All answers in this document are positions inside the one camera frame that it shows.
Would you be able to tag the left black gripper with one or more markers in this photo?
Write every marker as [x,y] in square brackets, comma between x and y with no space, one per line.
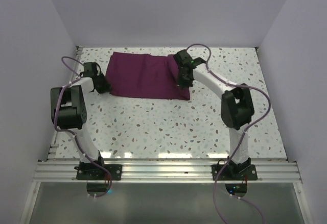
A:
[107,86]

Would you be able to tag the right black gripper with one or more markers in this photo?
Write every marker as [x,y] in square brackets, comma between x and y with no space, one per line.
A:
[183,84]

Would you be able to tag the purple surgical wrap cloth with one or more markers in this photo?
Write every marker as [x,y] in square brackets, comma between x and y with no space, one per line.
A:
[144,76]

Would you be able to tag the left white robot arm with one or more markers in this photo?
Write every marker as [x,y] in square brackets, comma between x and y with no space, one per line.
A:
[91,153]

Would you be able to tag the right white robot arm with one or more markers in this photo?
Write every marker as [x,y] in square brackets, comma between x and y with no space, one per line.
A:
[236,103]

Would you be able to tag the aluminium left side rail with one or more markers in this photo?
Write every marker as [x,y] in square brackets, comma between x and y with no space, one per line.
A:
[65,109]

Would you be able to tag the aluminium rail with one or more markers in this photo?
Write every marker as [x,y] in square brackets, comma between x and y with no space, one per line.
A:
[65,109]
[172,171]

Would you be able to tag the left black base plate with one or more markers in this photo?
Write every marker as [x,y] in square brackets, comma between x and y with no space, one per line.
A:
[89,172]

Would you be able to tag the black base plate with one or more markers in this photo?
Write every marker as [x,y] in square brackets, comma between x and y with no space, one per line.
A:
[89,172]
[229,174]

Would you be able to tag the aluminium front rail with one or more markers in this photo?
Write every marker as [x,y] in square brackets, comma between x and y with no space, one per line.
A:
[172,171]

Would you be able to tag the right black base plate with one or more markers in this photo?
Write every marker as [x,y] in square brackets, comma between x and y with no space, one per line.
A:
[229,174]

